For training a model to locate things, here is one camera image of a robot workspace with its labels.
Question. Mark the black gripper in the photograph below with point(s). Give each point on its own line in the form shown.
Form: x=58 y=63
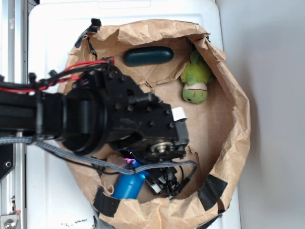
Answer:
x=143 y=124

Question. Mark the blue plastic bottle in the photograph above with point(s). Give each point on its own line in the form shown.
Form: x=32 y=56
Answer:
x=129 y=186

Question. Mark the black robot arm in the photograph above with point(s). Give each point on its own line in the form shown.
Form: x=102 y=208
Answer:
x=99 y=118

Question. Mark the white plastic bin lid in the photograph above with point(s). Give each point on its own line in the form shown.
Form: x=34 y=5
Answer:
x=54 y=200

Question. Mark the green plush toy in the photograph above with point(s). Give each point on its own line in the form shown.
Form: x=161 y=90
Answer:
x=195 y=77

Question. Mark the dark green oblong case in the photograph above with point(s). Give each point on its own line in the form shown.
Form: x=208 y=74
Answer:
x=148 y=55

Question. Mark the brown paper bag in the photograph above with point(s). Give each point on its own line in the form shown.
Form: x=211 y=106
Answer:
x=219 y=128

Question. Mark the black mounting bracket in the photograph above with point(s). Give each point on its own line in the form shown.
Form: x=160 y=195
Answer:
x=7 y=160

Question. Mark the aluminium frame rail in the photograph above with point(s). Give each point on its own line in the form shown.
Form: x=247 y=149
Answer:
x=13 y=65

